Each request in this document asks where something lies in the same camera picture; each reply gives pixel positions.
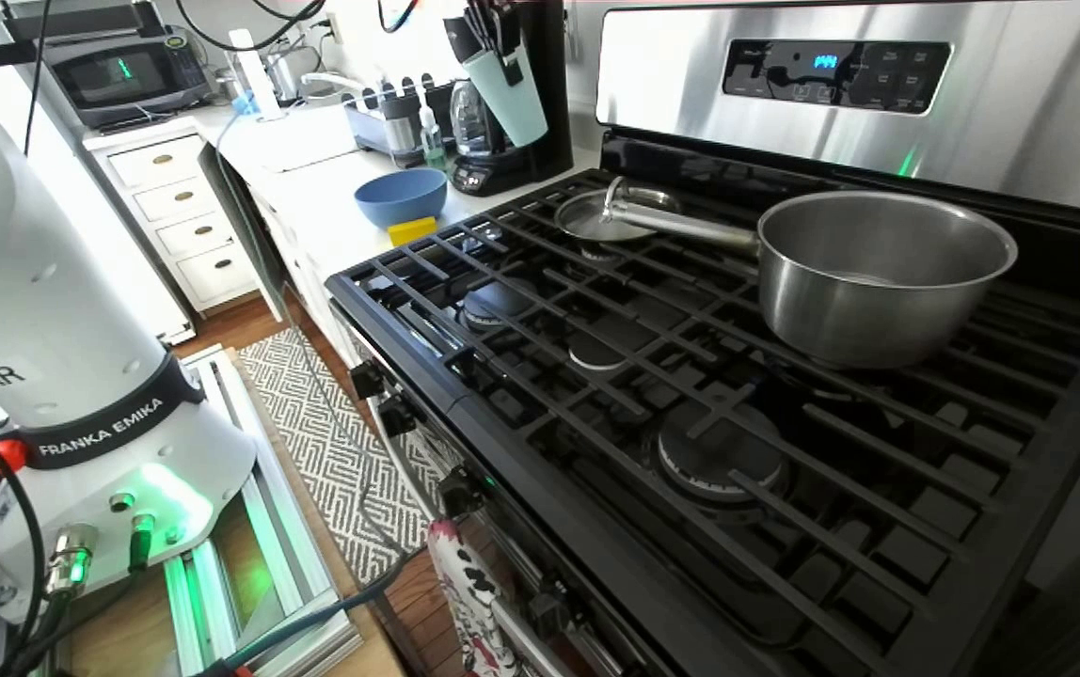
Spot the black stove knob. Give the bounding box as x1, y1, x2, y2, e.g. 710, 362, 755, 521
371, 392, 421, 441
349, 358, 393, 397
438, 467, 485, 519
527, 581, 578, 639

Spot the grey patterned rug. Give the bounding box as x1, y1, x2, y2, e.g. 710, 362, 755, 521
231, 327, 441, 585

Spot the glass coffee carafe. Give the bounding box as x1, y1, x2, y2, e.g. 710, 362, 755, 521
449, 80, 500, 168

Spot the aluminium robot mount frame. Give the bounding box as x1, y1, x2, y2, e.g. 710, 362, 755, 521
158, 347, 366, 677

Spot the black drip coffee maker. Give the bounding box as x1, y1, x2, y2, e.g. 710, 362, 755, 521
445, 0, 574, 198

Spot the yellow sponge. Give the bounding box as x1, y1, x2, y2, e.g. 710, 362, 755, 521
385, 215, 445, 248

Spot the stainless steel pot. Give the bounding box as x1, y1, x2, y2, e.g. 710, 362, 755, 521
598, 173, 1022, 371

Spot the stainless gas stove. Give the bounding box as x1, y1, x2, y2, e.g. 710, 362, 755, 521
322, 0, 1080, 677

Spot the blue plastic bowl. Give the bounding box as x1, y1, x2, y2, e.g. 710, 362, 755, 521
349, 164, 453, 234

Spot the red white oven towel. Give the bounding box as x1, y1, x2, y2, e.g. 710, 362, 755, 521
424, 519, 532, 677

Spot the white drawer cabinet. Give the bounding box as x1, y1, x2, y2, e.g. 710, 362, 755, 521
99, 122, 268, 315

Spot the black toaster oven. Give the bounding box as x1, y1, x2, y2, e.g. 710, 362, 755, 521
41, 30, 218, 135

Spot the white spray bottle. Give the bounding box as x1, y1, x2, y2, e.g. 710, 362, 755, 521
231, 26, 286, 122

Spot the black hanging cable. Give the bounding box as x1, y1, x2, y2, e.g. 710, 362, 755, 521
173, 0, 330, 56

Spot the blue caddy with bottles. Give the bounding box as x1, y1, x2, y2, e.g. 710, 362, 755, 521
345, 70, 454, 164

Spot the glass pot lid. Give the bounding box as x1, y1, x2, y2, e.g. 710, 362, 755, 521
548, 185, 686, 248

